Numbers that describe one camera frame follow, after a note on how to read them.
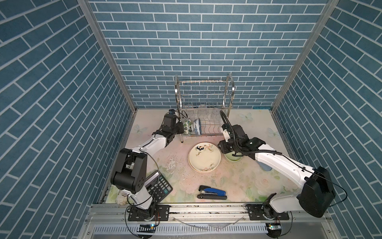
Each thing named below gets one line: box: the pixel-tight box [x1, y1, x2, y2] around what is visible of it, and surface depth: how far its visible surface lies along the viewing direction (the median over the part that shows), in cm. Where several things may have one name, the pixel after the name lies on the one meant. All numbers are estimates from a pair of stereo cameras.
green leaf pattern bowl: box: [183, 118, 193, 136], surface depth 96 cm
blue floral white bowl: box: [193, 118, 202, 135], surface depth 96 cm
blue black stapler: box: [196, 185, 228, 200], surface depth 79 cm
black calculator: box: [145, 170, 174, 204], surface depth 82 cm
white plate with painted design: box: [188, 141, 222, 174], surface depth 93 cm
